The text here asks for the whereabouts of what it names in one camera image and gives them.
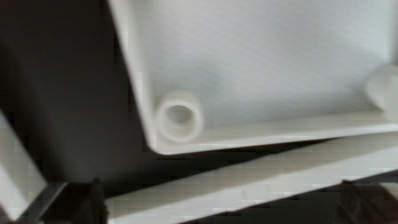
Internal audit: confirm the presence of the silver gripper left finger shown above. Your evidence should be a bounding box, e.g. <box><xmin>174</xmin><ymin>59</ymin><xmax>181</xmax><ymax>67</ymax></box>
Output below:
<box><xmin>16</xmin><ymin>180</ymin><xmax>108</xmax><ymax>224</ymax></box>

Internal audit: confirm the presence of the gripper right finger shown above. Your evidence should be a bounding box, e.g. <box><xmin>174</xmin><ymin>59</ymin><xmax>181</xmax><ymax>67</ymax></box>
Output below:
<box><xmin>334</xmin><ymin>182</ymin><xmax>398</xmax><ymax>224</ymax></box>

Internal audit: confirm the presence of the white desk top tray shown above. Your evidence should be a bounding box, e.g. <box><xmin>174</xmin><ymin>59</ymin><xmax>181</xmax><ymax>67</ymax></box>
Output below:
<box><xmin>108</xmin><ymin>0</ymin><xmax>398</xmax><ymax>155</ymax></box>

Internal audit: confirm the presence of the white desk leg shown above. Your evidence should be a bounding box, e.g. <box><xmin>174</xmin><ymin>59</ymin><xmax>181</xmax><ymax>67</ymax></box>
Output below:
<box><xmin>366</xmin><ymin>65</ymin><xmax>398</xmax><ymax>123</ymax></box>

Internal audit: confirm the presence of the white left fence block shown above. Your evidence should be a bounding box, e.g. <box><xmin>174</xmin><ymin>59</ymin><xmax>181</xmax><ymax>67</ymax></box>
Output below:
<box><xmin>0</xmin><ymin>114</ymin><xmax>46</xmax><ymax>220</ymax></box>

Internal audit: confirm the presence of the white front fence bar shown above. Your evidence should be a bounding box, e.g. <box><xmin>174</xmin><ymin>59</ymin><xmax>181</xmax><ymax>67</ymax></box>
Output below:
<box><xmin>105</xmin><ymin>132</ymin><xmax>398</xmax><ymax>224</ymax></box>

